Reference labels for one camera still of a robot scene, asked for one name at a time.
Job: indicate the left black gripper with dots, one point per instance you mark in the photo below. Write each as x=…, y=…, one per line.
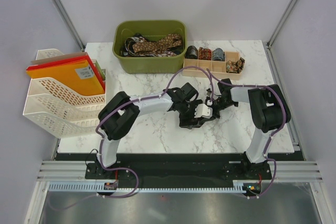
x=184, y=121

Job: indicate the dark paisley tie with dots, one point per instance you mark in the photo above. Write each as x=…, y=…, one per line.
x=202, y=120

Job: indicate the gold floral tie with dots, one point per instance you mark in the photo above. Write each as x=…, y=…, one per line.
x=235, y=66

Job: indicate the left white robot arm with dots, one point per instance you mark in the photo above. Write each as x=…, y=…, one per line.
x=119, y=115

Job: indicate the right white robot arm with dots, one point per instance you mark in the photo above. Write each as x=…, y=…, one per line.
x=269, y=113

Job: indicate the pile of ties in bin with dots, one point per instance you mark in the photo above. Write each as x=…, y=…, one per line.
x=126, y=50

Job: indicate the wooden divided tray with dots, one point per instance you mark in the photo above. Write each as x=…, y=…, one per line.
x=217, y=68

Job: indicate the blue grey rolled tie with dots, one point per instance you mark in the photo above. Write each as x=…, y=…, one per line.
x=218, y=55

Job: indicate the red rolled tie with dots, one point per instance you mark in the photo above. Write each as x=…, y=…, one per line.
x=204, y=54

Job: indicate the black rolled tie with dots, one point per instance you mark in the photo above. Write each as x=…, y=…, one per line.
x=191, y=53

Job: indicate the brown patterned tie in bin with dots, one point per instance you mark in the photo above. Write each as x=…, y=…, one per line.
x=141, y=44

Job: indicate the green plastic bin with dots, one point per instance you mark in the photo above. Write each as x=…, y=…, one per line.
x=152, y=30

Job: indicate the orange folder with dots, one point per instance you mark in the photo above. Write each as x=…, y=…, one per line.
x=78, y=76

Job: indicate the red folder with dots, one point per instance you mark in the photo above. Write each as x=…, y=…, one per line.
x=66, y=60

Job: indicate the white plastic file rack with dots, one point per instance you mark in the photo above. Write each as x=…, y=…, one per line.
x=58, y=109

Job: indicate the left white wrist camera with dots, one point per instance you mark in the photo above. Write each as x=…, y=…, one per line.
x=203, y=111

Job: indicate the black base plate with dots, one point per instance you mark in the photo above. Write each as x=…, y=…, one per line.
x=180, y=170

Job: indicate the aluminium rail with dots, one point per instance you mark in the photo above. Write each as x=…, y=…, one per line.
x=62, y=171

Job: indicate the white slotted cable duct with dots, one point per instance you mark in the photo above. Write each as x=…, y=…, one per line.
x=103, y=187

